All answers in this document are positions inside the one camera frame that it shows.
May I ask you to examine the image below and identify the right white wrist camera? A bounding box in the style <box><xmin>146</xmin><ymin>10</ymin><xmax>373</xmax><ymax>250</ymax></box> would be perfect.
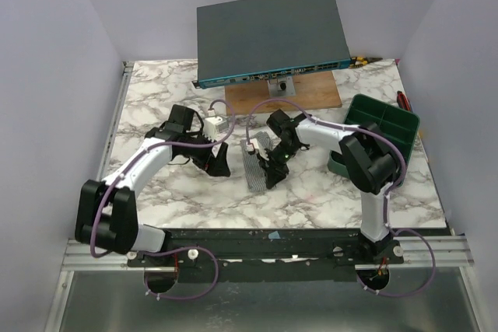
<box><xmin>246</xmin><ymin>139</ymin><xmax>260</xmax><ymax>155</ymax></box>

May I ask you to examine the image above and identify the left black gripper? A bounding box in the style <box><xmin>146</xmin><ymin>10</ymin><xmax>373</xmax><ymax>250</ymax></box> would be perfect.
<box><xmin>182</xmin><ymin>128</ymin><xmax>231</xmax><ymax>176</ymax></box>

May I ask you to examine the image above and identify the grey striped underwear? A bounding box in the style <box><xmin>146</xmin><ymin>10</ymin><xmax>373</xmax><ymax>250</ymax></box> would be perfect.
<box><xmin>240</xmin><ymin>131</ymin><xmax>274</xmax><ymax>193</ymax></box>

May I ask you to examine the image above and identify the red black utility knife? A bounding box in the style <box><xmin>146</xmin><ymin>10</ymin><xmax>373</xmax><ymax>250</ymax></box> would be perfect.
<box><xmin>397</xmin><ymin>91</ymin><xmax>412</xmax><ymax>112</ymax></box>

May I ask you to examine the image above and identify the grey metal stand bracket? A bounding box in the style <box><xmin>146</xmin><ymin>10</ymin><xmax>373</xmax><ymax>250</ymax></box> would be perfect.
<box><xmin>267</xmin><ymin>76</ymin><xmax>296</xmax><ymax>98</ymax></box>

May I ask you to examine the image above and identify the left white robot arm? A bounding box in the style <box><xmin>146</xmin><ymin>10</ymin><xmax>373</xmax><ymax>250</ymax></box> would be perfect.
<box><xmin>75</xmin><ymin>104</ymin><xmax>233</xmax><ymax>266</ymax></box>

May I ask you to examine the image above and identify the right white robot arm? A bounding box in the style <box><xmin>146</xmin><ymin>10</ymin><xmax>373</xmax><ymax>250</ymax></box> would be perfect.
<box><xmin>246</xmin><ymin>110</ymin><xmax>406</xmax><ymax>264</ymax></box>

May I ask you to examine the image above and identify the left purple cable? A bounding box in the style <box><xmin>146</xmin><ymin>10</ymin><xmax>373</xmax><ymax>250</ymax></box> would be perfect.
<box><xmin>89</xmin><ymin>99</ymin><xmax>237</xmax><ymax>302</ymax></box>

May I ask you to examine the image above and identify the black metal base rail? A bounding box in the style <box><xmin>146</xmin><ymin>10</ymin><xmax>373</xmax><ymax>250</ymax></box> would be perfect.
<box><xmin>128</xmin><ymin>229</ymin><xmax>403</xmax><ymax>283</ymax></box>

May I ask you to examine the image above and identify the blue tape piece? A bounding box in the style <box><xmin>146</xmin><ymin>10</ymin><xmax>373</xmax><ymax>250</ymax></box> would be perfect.
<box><xmin>268</xmin><ymin>231</ymin><xmax>281</xmax><ymax>240</ymax></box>

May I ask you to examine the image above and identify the green divided plastic tray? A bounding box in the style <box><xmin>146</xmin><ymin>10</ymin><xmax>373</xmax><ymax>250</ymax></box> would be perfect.
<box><xmin>343</xmin><ymin>94</ymin><xmax>420</xmax><ymax>165</ymax></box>

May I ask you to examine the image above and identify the grey network switch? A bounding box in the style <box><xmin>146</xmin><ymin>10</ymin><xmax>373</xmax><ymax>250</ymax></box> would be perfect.
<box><xmin>194</xmin><ymin>0</ymin><xmax>351</xmax><ymax>89</ymax></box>

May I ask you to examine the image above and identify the brown plywood board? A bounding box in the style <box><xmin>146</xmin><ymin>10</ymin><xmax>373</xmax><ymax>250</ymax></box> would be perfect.
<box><xmin>225</xmin><ymin>71</ymin><xmax>342</xmax><ymax>115</ymax></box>

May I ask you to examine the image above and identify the aluminium frame rail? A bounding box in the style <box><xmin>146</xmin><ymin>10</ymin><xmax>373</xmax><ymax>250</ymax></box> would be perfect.
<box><xmin>44</xmin><ymin>61</ymin><xmax>135</xmax><ymax>331</ymax></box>

